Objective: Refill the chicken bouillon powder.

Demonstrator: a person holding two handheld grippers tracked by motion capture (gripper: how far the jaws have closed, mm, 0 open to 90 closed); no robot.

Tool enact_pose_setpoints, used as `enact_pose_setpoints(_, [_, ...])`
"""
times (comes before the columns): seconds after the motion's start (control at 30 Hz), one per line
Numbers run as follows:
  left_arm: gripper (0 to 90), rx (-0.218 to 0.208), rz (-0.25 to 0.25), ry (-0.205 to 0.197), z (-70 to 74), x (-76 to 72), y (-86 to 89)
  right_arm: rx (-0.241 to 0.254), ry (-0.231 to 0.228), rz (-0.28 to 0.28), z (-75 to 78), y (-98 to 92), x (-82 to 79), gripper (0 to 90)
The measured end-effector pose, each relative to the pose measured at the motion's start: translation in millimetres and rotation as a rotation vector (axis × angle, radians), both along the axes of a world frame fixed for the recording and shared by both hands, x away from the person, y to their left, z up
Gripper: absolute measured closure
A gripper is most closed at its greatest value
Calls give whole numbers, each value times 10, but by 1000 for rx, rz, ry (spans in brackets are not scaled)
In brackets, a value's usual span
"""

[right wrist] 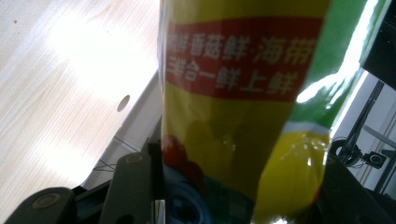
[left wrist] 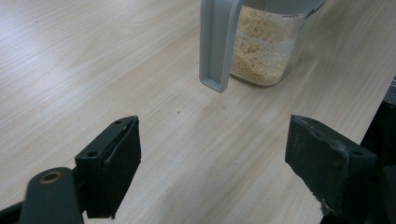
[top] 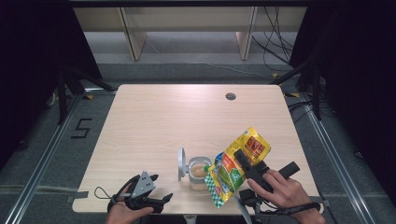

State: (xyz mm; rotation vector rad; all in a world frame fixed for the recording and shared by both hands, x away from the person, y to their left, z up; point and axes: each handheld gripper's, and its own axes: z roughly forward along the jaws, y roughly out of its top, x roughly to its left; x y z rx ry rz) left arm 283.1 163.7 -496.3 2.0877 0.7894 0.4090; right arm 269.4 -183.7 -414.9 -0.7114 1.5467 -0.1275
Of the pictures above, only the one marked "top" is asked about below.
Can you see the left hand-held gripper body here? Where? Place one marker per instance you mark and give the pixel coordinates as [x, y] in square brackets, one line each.
[142, 186]

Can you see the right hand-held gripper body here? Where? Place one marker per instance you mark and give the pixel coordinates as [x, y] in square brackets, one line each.
[289, 169]

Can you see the yellow snack bag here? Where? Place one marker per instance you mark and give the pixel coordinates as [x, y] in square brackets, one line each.
[227, 177]

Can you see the clear jar with grey lid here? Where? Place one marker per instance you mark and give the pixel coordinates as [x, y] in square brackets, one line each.
[196, 160]

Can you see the person's right hand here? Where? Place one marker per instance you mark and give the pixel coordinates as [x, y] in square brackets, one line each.
[281, 193]

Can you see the person's left hand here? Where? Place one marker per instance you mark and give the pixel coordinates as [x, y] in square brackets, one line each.
[124, 214]

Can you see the pile of tan snack pieces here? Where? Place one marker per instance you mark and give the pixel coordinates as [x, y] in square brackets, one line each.
[198, 171]

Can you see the grey tape strip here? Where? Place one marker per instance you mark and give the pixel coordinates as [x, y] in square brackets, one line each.
[77, 196]
[322, 201]

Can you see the black metal stand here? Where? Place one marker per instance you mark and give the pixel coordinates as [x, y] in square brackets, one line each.
[314, 84]
[67, 93]

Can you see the black curtain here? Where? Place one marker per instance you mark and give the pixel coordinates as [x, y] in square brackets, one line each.
[358, 62]
[31, 62]

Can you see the metal floor rail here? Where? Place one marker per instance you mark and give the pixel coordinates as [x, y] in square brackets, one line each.
[40, 161]
[339, 161]

